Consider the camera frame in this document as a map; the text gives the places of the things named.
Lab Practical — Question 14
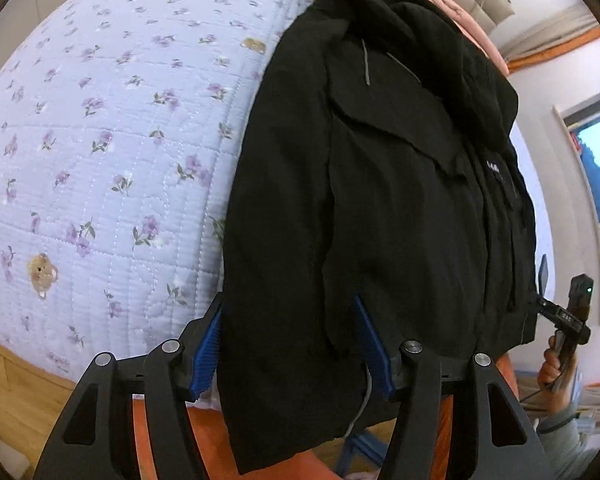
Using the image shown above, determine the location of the black hooded jacket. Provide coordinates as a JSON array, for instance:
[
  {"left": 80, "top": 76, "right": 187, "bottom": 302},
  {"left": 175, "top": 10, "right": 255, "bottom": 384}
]
[{"left": 215, "top": 0, "right": 544, "bottom": 479}]

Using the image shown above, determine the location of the blue frame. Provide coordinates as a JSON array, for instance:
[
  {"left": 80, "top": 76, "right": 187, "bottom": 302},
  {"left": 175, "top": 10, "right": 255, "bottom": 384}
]
[{"left": 337, "top": 427, "right": 389, "bottom": 476}]

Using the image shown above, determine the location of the floral quilted bed cover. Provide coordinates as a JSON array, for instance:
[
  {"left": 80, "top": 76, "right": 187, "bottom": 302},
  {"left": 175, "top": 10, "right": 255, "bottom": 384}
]
[{"left": 0, "top": 0, "right": 322, "bottom": 411}]

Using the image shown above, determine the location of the folded pink blanket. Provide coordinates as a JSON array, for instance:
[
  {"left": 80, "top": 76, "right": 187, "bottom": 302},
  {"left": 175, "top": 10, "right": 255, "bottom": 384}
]
[{"left": 422, "top": 0, "right": 511, "bottom": 77}]

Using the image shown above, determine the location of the person's right forearm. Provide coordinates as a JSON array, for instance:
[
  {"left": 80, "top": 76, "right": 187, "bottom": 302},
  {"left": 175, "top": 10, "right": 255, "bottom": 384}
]
[{"left": 536, "top": 402, "right": 600, "bottom": 480}]

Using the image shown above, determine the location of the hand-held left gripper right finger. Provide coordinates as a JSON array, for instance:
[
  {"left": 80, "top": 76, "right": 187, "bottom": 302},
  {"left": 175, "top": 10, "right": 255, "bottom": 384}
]
[{"left": 353, "top": 294, "right": 553, "bottom": 480}]

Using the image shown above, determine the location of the person's right hand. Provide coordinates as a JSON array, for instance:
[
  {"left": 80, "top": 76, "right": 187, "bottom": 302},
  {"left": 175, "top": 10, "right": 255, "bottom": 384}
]
[{"left": 536, "top": 332, "right": 582, "bottom": 414}]

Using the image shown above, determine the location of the orange and beige curtain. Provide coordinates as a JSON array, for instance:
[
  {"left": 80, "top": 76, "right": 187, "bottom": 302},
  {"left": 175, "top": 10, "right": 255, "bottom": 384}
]
[{"left": 500, "top": 7, "right": 600, "bottom": 72}]

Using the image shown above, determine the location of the white cord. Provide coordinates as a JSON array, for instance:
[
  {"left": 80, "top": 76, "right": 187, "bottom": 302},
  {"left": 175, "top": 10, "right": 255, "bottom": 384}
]
[{"left": 347, "top": 367, "right": 372, "bottom": 437}]

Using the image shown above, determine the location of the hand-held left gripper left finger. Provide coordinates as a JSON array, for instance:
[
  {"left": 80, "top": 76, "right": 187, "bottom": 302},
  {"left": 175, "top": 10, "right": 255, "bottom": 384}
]
[{"left": 32, "top": 292, "right": 226, "bottom": 480}]

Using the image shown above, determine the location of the black cable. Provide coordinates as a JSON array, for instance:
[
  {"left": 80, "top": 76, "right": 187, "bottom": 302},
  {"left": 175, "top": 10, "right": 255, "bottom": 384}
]
[{"left": 517, "top": 384, "right": 557, "bottom": 403}]

